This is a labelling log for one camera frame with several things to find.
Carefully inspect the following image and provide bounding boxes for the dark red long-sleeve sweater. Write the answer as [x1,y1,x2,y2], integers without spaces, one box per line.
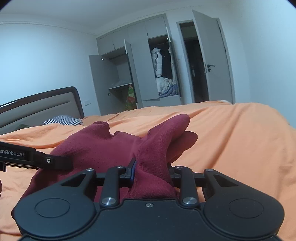
[23,114,198,199]

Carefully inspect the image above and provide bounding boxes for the dark hanging clothes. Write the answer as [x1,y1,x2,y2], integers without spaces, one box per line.
[160,43,173,79]

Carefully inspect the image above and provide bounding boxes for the person's left hand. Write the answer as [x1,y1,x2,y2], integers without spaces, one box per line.
[0,181,3,197]

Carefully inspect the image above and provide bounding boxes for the brown padded headboard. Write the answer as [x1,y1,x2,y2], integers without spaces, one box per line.
[1,86,84,135]

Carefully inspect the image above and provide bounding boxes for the checkered pillow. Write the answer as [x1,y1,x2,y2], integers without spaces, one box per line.
[42,115,83,126]

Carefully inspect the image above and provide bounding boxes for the orange bed sheet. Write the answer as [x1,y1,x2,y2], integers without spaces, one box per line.
[1,101,295,240]

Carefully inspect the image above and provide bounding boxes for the colourful bag in wardrobe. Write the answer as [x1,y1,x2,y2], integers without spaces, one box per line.
[125,84,137,110]

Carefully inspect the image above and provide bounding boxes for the pile of folded bedding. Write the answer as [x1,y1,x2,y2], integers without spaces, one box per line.
[156,77,179,98]

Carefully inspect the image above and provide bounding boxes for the grey room door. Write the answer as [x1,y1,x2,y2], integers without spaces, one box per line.
[193,10,234,103]

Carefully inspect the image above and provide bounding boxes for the grey wardrobe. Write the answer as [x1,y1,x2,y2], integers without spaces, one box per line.
[89,14,182,115]

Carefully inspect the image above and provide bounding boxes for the white hanging jacket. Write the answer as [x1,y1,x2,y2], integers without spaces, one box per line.
[151,48,162,77]

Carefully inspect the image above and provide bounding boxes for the white wall socket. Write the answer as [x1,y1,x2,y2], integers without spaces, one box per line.
[84,100,91,106]

